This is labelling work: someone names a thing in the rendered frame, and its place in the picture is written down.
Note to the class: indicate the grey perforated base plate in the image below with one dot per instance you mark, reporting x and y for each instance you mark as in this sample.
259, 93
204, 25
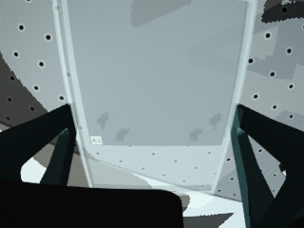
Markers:
32, 83

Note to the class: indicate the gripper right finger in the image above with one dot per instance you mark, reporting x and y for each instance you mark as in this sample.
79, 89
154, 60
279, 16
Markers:
286, 144

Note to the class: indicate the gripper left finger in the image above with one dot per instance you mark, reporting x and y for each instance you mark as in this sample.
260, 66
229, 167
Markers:
21, 142

